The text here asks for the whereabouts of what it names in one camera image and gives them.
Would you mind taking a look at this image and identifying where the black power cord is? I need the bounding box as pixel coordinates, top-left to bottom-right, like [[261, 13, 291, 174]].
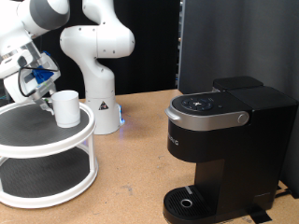
[[275, 186, 299, 200]]

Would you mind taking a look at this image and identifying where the white two-tier turntable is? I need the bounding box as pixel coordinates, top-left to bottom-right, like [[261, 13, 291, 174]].
[[0, 97, 100, 209]]

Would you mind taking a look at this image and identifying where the blue cable clip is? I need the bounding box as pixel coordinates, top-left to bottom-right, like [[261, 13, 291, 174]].
[[32, 68, 53, 86]]

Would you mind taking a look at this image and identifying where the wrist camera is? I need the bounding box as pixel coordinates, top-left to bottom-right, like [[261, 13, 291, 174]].
[[30, 78, 59, 98]]

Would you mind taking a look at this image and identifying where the black tape strip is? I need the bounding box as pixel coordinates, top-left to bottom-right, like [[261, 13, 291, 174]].
[[247, 205, 274, 224]]

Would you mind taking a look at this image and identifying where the white mug green-taped handle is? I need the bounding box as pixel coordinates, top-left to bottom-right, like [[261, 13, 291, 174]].
[[43, 90, 81, 129]]

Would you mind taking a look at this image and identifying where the black camera cable on arm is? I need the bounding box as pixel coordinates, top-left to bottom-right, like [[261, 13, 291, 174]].
[[17, 55, 61, 98]]

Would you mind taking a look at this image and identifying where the black Keurig coffee machine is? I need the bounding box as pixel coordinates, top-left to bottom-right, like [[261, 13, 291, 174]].
[[162, 75, 299, 224]]

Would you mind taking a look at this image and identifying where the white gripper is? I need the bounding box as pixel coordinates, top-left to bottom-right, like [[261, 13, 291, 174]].
[[2, 50, 61, 115]]

